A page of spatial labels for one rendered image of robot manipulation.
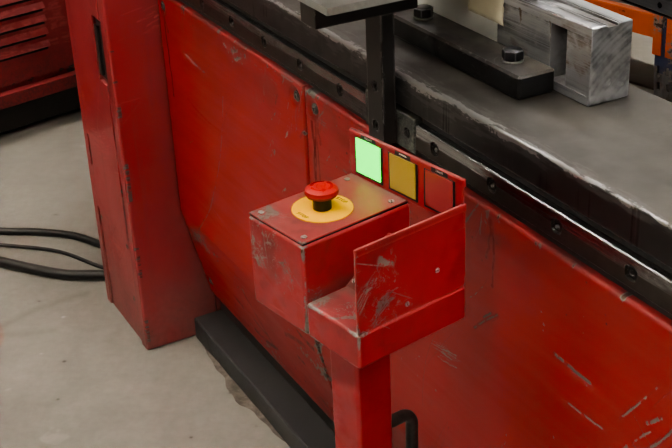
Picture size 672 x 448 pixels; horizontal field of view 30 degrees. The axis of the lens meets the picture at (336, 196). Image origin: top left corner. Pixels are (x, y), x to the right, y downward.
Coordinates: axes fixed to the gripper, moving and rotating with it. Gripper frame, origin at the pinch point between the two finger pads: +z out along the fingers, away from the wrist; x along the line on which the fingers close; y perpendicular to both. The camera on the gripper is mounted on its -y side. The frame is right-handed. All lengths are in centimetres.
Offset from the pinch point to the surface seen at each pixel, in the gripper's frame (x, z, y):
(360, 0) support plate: -10.2, -7.0, -9.9
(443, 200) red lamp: -25.3, 10.0, -19.9
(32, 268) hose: 125, 48, -97
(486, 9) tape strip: -3.4, 10.2, 1.2
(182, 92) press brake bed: 75, 23, -39
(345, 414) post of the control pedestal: -22, 24, -47
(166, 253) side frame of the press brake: 83, 48, -66
